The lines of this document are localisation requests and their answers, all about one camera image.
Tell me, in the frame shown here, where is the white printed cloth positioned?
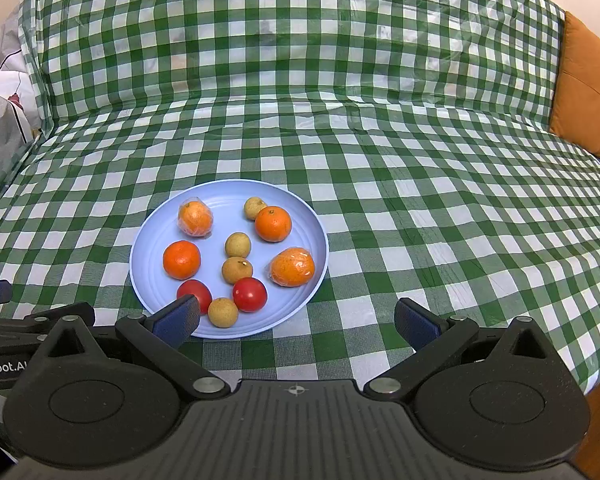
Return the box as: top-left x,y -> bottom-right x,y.
0,10 -> 43,143

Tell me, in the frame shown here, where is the green checked tablecloth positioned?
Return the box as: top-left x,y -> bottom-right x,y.
0,0 -> 600,461

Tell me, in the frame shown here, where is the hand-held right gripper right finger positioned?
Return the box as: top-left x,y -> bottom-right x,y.
362,297 -> 556,402

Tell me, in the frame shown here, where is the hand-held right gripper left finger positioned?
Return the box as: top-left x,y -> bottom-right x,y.
40,294 -> 231,402

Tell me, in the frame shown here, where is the orange pillow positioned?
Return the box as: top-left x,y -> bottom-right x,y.
549,10 -> 600,170

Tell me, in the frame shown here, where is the red tomato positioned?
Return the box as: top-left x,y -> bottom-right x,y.
176,280 -> 213,316
232,277 -> 269,313

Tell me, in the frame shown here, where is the plastic-wrapped orange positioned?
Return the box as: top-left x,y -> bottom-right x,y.
177,199 -> 215,238
265,246 -> 317,288

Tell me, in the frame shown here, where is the light blue plate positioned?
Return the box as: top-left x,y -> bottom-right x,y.
129,180 -> 330,339

